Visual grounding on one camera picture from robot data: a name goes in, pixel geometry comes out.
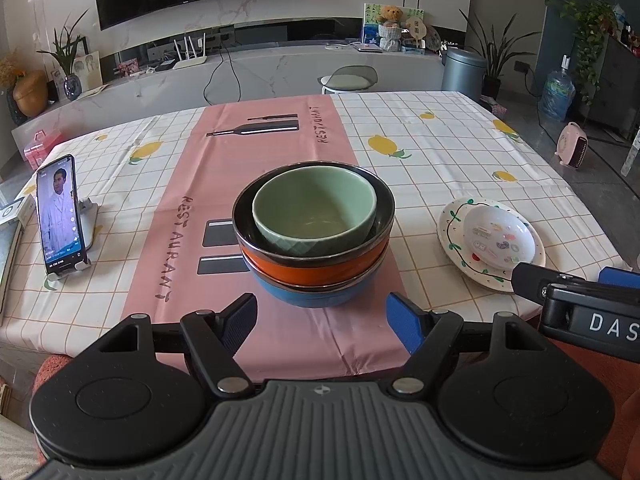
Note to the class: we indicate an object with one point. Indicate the dark grey cabinet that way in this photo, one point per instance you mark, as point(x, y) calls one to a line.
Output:
point(620, 85)

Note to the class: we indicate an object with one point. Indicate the smartphone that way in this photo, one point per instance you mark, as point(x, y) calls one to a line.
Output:
point(57, 215)

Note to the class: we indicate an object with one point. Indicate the grey phone stand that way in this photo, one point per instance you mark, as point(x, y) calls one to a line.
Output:
point(87, 225)

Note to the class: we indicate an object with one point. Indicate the green ceramic bowl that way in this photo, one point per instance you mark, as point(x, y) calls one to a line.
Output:
point(310, 200)

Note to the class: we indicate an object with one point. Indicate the sketch picture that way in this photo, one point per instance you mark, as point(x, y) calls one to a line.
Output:
point(90, 67)

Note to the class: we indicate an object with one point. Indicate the pink storage box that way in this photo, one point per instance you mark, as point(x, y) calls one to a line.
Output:
point(42, 150)

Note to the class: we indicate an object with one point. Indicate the potted green plant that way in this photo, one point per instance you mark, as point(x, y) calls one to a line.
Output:
point(492, 87)

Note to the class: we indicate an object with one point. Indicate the pink space heater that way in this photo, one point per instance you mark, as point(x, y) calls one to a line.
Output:
point(567, 145)

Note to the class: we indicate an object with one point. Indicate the round paper fan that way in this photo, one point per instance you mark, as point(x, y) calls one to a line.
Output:
point(415, 27)

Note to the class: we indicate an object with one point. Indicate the white router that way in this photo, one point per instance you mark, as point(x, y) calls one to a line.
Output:
point(190, 62)

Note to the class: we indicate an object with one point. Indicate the small white patterned bowl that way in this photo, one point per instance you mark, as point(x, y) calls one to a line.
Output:
point(495, 235)

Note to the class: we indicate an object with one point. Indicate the patterned decorative plate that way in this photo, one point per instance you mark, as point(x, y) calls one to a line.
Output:
point(434, 40)

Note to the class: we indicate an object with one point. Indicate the brown gourd vase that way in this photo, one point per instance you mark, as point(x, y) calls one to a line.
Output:
point(30, 95)

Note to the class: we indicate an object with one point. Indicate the hanging vine plant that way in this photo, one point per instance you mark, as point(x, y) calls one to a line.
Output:
point(590, 25)

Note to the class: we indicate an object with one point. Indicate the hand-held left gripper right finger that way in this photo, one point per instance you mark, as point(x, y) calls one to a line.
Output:
point(405, 322)

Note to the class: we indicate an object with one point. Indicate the pink table runner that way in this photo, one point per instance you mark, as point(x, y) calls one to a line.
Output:
point(175, 185)

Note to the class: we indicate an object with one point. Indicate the orange steel bowl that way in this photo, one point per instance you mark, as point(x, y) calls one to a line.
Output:
point(295, 270)

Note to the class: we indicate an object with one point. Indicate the blue vase with plant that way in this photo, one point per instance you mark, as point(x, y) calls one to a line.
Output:
point(72, 85)

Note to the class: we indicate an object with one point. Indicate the blue steel bowl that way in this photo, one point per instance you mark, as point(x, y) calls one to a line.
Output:
point(310, 297)

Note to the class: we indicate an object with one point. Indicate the blue water bottle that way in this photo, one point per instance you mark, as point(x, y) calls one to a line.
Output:
point(557, 95)

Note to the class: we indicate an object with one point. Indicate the marble television console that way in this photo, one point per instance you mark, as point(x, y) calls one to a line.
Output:
point(280, 75)

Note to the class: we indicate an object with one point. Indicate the pink bag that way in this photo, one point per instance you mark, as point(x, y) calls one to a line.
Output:
point(495, 106)

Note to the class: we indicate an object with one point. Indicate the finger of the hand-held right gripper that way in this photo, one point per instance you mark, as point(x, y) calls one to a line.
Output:
point(535, 282)
point(620, 276)

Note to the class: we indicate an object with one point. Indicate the painted picture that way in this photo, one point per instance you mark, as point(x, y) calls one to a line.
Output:
point(370, 25)

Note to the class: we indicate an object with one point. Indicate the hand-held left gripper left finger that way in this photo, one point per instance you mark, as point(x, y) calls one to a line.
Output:
point(240, 320)

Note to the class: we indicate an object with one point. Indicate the grey trash bin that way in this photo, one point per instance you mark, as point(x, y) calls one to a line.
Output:
point(462, 70)

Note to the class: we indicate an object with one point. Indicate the pink photo frame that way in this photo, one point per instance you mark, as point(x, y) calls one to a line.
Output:
point(127, 67)

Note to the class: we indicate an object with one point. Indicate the grey laptop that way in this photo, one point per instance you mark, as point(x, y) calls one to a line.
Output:
point(367, 48)

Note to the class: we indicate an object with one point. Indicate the white painted plate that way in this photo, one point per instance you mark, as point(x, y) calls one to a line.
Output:
point(450, 240)

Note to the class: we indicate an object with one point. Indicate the grey stool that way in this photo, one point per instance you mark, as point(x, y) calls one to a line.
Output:
point(347, 80)

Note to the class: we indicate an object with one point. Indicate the teddy bear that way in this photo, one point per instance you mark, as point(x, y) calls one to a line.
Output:
point(390, 15)

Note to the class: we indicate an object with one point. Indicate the checked lemon print tablecloth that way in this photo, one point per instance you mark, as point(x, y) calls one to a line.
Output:
point(450, 170)

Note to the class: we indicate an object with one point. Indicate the white box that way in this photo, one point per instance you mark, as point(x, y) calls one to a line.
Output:
point(15, 212)

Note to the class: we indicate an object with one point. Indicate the dried flowers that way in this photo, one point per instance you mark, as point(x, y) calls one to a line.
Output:
point(7, 70)

